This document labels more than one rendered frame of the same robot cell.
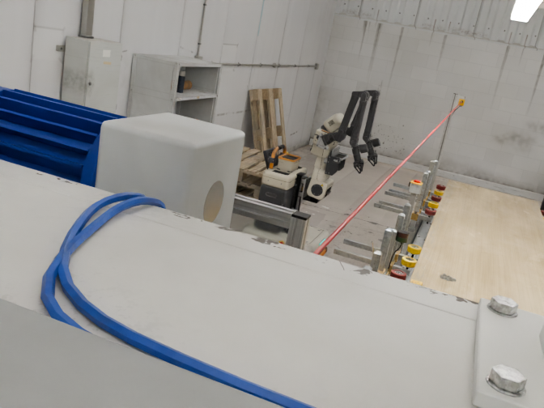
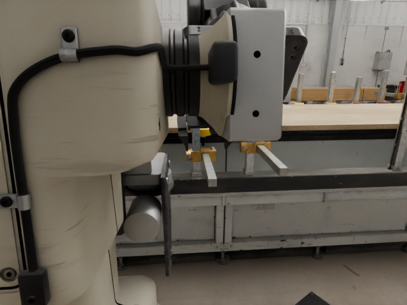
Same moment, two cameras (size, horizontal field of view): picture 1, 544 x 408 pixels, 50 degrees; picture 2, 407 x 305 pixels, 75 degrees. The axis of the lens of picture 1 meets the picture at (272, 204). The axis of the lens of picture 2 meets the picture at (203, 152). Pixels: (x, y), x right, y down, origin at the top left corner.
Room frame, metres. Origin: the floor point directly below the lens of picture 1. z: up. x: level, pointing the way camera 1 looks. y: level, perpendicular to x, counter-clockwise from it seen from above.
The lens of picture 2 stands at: (4.94, -0.08, 1.18)
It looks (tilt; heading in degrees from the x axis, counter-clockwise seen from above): 18 degrees down; 248
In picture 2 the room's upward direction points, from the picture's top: straight up
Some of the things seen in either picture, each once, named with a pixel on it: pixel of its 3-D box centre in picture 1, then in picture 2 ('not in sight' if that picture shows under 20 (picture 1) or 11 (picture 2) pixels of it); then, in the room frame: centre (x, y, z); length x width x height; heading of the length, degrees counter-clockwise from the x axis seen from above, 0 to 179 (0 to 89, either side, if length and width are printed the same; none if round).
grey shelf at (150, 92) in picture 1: (170, 141); not in sight; (5.51, 1.06, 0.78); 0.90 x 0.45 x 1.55; 163
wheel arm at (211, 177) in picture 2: (405, 209); (206, 162); (4.54, -1.05, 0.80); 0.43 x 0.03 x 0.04; 73
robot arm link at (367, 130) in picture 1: (371, 116); not in sight; (5.13, -0.70, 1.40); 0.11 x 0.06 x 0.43; 163
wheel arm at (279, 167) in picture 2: (401, 212); (264, 153); (4.30, -0.98, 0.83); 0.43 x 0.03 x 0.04; 73
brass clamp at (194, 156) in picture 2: not in sight; (200, 154); (4.52, -1.15, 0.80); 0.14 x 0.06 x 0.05; 163
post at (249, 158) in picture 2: (418, 202); (251, 127); (4.31, -1.08, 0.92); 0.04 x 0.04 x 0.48; 73
